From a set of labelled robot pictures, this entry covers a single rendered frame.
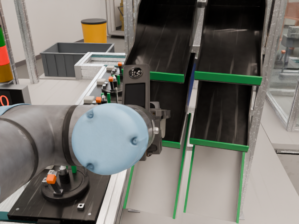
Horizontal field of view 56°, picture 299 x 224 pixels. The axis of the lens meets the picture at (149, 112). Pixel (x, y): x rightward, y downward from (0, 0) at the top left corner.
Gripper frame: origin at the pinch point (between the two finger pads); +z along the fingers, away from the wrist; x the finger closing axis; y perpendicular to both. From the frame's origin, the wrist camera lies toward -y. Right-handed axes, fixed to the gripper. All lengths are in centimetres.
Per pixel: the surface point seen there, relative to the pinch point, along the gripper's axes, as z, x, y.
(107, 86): 84, -34, -12
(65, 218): 7.0, -23.7, 27.8
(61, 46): 223, -122, -64
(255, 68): -1.6, 22.6, -8.8
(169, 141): 0.2, 4.3, 6.7
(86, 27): 407, -159, -135
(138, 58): -0.4, -2.2, -12.0
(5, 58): 11.2, -42.2, -15.2
